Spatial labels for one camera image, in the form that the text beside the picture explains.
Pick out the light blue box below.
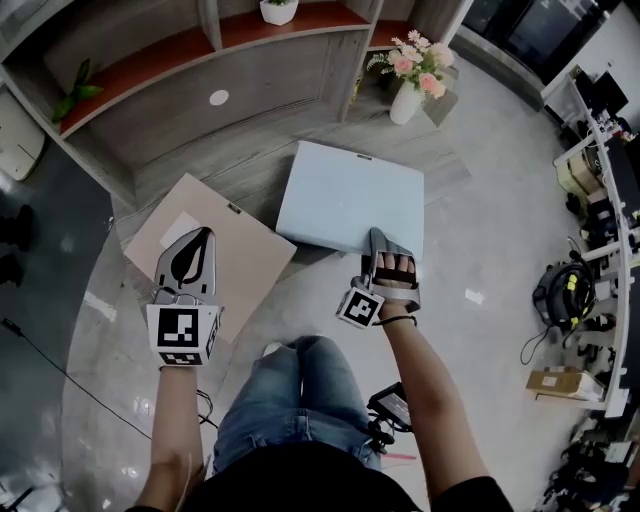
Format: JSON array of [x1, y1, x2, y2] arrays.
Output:
[[274, 140, 426, 266]]

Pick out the thin black loose cable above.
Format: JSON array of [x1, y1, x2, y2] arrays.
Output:
[[197, 389, 219, 429]]

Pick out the person's left forearm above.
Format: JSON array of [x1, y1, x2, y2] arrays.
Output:
[[137, 364, 206, 509]]

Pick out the black glass double door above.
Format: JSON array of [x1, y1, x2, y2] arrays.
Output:
[[459, 0, 611, 86]]

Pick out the grey door mat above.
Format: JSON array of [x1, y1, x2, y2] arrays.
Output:
[[449, 24, 546, 114]]

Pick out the person's right forearm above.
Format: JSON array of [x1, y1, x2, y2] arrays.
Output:
[[372, 304, 491, 501]]

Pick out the white long office bench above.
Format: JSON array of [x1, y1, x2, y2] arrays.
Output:
[[539, 64, 640, 419]]

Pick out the person's black shirt torso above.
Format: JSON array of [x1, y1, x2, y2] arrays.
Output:
[[124, 442, 516, 512]]

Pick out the green leafy plant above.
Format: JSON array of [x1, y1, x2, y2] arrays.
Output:
[[51, 58, 105, 125]]

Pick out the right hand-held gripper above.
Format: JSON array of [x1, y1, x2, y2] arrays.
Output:
[[335, 227, 424, 331]]

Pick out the white ribbed vase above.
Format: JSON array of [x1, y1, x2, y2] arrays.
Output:
[[388, 79, 426, 126]]

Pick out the black gripper wrist strap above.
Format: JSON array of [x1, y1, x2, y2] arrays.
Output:
[[372, 313, 419, 329]]

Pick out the black computer monitor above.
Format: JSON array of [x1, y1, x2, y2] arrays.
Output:
[[592, 71, 630, 116]]

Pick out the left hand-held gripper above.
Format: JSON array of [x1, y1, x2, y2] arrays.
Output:
[[146, 227, 225, 369]]

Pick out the small black monitor rig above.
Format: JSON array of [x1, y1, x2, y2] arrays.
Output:
[[367, 382, 414, 456]]

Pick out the person's right hand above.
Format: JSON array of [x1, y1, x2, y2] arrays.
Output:
[[375, 252, 416, 275]]

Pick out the beige cardboard box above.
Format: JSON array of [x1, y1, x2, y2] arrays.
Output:
[[123, 173, 297, 345]]

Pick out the person's legs in blue jeans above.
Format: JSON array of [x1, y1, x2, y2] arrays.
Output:
[[212, 334, 384, 476]]

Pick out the white rounded cabinet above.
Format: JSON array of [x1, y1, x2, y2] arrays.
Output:
[[0, 92, 46, 181]]

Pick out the grey wooden desk with shelves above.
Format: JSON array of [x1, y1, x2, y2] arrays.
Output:
[[0, 0, 474, 261]]

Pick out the black floor cable with adapter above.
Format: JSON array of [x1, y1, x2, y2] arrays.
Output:
[[0, 317, 154, 441]]

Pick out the small plant in white pot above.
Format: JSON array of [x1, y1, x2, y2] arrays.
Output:
[[258, 0, 300, 26]]

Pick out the pink and white flower bouquet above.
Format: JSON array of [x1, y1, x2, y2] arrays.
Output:
[[366, 29, 456, 101]]

